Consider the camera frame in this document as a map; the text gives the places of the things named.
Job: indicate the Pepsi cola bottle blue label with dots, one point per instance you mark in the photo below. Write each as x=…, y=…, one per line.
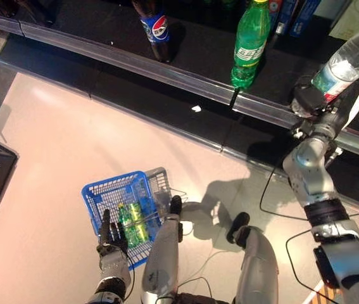
x=155, y=28

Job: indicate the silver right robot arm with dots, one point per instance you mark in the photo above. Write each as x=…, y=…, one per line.
x=312, y=171

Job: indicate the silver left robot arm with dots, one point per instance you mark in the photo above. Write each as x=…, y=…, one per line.
x=112, y=266

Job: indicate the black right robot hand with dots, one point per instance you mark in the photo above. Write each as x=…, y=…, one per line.
x=307, y=99

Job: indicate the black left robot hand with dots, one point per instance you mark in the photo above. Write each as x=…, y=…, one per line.
x=109, y=236

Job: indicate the blue plastic shopping basket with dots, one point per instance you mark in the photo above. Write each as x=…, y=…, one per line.
x=103, y=190

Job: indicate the black drinks shelf clear strip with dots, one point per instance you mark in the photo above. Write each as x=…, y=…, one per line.
x=198, y=47

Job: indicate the clear water bottle red cap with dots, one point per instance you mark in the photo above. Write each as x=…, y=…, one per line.
x=347, y=60

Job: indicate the blue snack box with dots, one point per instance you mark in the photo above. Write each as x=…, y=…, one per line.
x=307, y=16
x=288, y=16
x=275, y=12

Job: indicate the silver right robot leg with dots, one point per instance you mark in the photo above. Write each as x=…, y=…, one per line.
x=258, y=259

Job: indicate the green Sprite bottle yellow cap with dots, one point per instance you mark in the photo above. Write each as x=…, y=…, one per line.
x=250, y=38
x=124, y=221

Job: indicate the white paper scrap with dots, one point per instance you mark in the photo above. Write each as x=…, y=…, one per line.
x=196, y=108

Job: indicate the grey beige carton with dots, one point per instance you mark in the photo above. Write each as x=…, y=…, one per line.
x=353, y=19

